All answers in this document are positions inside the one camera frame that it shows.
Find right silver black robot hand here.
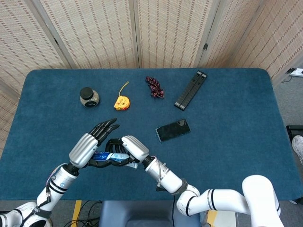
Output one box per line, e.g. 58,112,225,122
104,135,150,167

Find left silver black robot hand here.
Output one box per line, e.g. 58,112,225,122
69,118,120,169

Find white blue toothpaste tube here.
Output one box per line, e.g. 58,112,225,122
92,151,138,169

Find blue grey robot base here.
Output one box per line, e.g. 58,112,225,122
98,200,202,227

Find black smartphone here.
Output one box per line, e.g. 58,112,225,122
155,119,191,143

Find yellow tape measure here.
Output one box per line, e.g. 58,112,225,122
113,81,132,111

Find glass jar with black lid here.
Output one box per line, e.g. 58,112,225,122
79,87,100,109

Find dark red grape bunch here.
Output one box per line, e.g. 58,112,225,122
145,76,165,99

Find blue table cloth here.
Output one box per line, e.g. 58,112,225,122
4,68,299,201

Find black folding stand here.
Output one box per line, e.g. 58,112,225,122
174,70,208,111

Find orange white cardboard box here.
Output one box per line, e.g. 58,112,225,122
205,210,239,227

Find woven bamboo folding screen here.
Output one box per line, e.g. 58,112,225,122
0,0,303,142

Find white sneaker with grey sole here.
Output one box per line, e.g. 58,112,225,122
290,135,303,165

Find black floor cables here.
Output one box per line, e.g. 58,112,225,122
63,200,102,227

